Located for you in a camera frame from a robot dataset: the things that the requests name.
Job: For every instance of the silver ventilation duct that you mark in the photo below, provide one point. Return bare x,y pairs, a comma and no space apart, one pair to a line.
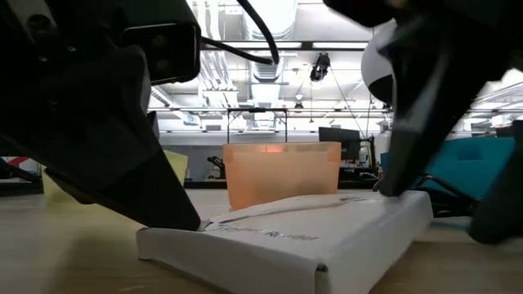
282,16

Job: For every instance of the white card reader box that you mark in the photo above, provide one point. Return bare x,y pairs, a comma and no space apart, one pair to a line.
286,245

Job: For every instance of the black background robot arm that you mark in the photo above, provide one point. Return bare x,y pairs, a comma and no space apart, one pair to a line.
218,163

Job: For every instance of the white globe table lamp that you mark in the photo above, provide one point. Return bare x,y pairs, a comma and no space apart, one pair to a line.
372,65

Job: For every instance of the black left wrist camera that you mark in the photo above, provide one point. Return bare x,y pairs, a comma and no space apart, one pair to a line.
163,53

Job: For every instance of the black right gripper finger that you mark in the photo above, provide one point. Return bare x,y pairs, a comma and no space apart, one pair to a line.
417,114
502,204

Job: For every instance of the black desk monitor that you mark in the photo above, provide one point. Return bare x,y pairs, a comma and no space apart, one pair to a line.
339,134

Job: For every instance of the black ceiling spotlight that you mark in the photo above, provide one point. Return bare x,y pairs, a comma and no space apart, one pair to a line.
320,67

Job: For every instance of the yellow translucent plastic bin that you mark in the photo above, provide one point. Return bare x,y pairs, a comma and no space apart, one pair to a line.
177,165

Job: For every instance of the orange translucent plastic bin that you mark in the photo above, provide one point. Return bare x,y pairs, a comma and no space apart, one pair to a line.
282,175

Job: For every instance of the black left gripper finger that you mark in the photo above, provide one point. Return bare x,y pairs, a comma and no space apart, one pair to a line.
130,163

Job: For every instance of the teal plastic bin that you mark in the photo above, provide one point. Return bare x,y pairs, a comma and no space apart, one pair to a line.
470,163

